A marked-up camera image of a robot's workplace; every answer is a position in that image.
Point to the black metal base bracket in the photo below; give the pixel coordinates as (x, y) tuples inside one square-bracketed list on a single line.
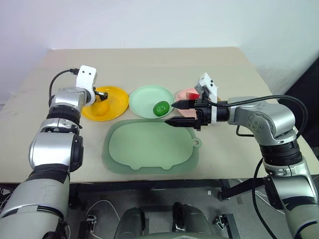
[(229, 224), (87, 226)]

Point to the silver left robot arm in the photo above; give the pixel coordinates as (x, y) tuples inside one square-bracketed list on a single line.
[(49, 147)]

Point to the pink plate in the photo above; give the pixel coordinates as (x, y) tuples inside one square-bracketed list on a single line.
[(182, 95)]

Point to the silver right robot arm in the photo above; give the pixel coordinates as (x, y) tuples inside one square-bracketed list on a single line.
[(261, 114)]

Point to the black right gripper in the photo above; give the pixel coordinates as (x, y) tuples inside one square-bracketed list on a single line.
[(203, 112)]

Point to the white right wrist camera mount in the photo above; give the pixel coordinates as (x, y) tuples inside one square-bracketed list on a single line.
[(208, 81)]

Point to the black table frame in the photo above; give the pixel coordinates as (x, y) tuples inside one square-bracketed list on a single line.
[(149, 185)]

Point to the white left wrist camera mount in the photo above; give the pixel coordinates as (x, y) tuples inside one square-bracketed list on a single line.
[(86, 74)]

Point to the green lime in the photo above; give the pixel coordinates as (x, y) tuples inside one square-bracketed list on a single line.
[(161, 108)]

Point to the yellow mango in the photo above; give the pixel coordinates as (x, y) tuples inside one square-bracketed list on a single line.
[(99, 108)]

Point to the light green plate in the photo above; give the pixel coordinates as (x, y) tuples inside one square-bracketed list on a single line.
[(144, 99)]

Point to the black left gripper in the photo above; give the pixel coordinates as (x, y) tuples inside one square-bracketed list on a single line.
[(97, 93)]

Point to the black panel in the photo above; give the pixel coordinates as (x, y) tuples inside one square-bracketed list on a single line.
[(309, 82)]

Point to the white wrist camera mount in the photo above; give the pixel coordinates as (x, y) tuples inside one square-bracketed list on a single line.
[(86, 74), (208, 81)]

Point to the green silicone mat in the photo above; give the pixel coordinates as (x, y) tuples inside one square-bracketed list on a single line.
[(149, 144)]

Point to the dark grey rounded shape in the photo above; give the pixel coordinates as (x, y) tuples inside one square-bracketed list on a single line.
[(132, 224), (192, 219)]

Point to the red watermelon slice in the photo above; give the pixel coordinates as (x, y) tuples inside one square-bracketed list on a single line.
[(193, 95)]

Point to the yellow plate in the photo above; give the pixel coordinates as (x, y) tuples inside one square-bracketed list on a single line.
[(117, 99)]

